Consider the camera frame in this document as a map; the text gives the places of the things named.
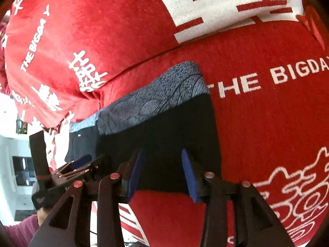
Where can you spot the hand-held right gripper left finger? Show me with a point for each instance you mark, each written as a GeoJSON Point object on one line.
{"type": "Point", "coordinates": [135, 175]}

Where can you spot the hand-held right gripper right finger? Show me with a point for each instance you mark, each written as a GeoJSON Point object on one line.
{"type": "Point", "coordinates": [190, 177]}

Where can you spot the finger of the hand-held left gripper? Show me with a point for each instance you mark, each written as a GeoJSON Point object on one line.
{"type": "Point", "coordinates": [69, 176]}
{"type": "Point", "coordinates": [81, 160]}

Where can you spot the black pants with blue stripes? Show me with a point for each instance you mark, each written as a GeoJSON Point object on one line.
{"type": "Point", "coordinates": [167, 139]}

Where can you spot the red printed bed sheet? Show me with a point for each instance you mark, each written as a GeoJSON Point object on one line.
{"type": "Point", "coordinates": [270, 121]}

